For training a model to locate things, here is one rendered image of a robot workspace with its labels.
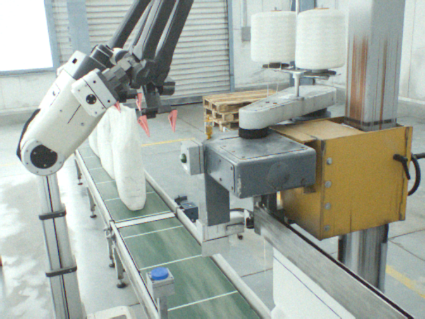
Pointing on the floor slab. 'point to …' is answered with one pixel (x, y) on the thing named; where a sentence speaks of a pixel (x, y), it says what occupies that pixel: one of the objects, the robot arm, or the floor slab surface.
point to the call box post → (162, 307)
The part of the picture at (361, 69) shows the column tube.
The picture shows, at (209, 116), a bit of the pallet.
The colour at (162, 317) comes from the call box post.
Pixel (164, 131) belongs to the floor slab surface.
